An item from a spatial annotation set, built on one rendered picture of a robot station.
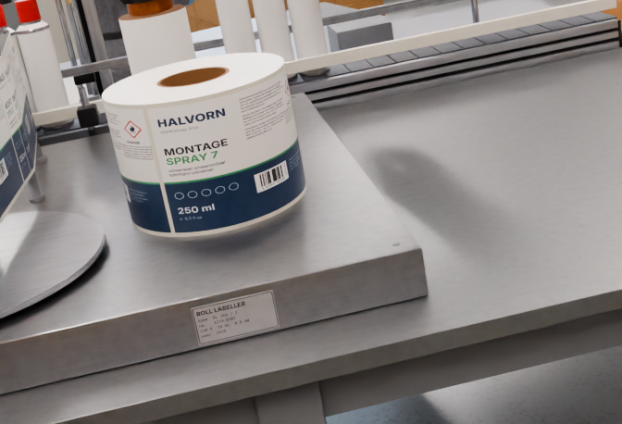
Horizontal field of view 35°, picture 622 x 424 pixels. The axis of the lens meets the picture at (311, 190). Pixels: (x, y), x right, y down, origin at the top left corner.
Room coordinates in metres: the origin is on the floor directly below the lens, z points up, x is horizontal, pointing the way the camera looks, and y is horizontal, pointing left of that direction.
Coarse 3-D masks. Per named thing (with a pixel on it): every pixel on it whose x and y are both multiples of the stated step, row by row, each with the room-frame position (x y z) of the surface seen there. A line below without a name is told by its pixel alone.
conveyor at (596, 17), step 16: (576, 16) 1.69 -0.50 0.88; (592, 16) 1.67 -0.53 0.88; (608, 16) 1.65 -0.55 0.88; (496, 32) 1.67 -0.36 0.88; (512, 32) 1.65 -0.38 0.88; (528, 32) 1.63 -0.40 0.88; (544, 32) 1.61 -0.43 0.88; (432, 48) 1.64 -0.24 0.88; (448, 48) 1.62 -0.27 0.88; (464, 48) 1.60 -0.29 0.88; (352, 64) 1.63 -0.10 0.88; (368, 64) 1.61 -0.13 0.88; (384, 64) 1.59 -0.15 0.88; (304, 80) 1.59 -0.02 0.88; (64, 128) 1.54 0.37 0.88; (80, 128) 1.53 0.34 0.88
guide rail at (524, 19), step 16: (592, 0) 1.63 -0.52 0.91; (608, 0) 1.63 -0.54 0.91; (512, 16) 1.62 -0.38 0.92; (528, 16) 1.61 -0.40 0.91; (544, 16) 1.62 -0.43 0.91; (560, 16) 1.62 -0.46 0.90; (432, 32) 1.60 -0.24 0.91; (448, 32) 1.60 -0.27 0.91; (464, 32) 1.60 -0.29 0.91; (480, 32) 1.60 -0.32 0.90; (352, 48) 1.59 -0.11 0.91; (368, 48) 1.58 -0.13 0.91; (384, 48) 1.58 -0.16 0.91; (400, 48) 1.59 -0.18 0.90; (416, 48) 1.59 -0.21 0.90; (288, 64) 1.57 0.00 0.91; (304, 64) 1.57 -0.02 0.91; (320, 64) 1.57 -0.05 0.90; (336, 64) 1.58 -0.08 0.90; (48, 112) 1.52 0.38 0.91; (64, 112) 1.53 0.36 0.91
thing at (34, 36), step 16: (32, 0) 1.56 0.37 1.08; (32, 16) 1.55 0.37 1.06; (16, 32) 1.56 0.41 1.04; (32, 32) 1.54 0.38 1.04; (48, 32) 1.56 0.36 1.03; (32, 48) 1.54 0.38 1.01; (48, 48) 1.55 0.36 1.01; (32, 64) 1.54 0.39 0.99; (48, 64) 1.55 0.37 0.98; (32, 80) 1.55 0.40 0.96; (48, 80) 1.54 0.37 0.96; (48, 96) 1.54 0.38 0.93; (64, 96) 1.56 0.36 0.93; (48, 128) 1.54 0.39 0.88
